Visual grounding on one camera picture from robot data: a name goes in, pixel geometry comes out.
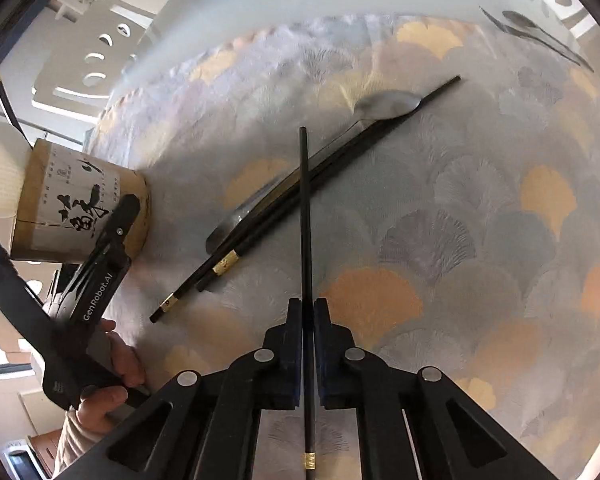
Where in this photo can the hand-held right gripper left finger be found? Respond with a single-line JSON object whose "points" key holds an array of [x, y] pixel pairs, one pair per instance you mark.
{"points": [[290, 360]]}

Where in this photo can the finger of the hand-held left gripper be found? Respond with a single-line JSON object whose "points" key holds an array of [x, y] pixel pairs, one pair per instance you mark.
{"points": [[122, 225]]}

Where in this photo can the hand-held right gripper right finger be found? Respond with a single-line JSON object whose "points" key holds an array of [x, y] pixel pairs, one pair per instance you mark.
{"points": [[330, 365]]}

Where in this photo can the bamboo utensil holder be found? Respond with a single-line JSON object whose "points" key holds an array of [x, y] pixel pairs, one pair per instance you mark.
{"points": [[45, 195]]}

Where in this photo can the white dotted rice paddle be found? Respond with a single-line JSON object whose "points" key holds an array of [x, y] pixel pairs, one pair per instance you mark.
{"points": [[2, 170]]}

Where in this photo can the person's left forearm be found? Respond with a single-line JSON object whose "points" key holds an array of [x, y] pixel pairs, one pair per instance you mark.
{"points": [[75, 450]]}

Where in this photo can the person's left hand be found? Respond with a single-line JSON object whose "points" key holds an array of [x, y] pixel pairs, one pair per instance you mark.
{"points": [[125, 360]]}

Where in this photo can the ginkgo leaf patterned table mat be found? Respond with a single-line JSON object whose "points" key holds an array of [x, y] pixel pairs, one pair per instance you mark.
{"points": [[455, 185]]}

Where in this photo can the metal fork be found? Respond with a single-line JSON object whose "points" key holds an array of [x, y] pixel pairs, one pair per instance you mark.
{"points": [[492, 20]]}

